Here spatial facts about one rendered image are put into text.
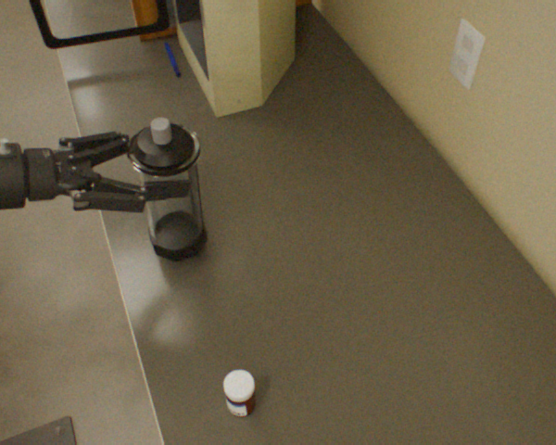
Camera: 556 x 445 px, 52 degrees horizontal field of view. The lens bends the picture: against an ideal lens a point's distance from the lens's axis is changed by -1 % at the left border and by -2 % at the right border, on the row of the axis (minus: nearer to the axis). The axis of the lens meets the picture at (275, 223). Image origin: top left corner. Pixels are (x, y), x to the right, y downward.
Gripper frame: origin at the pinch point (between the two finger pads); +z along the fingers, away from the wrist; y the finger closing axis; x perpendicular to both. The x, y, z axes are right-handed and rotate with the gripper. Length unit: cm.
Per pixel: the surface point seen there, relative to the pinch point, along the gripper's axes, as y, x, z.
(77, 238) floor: 94, 119, 10
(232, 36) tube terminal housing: 32.6, -5.5, 22.4
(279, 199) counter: 4.3, 13.7, 26.9
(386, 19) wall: 35, -11, 61
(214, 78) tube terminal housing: 32.6, 4.4, 20.9
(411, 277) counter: -22.0, 9.0, 40.4
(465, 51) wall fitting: 6, -20, 56
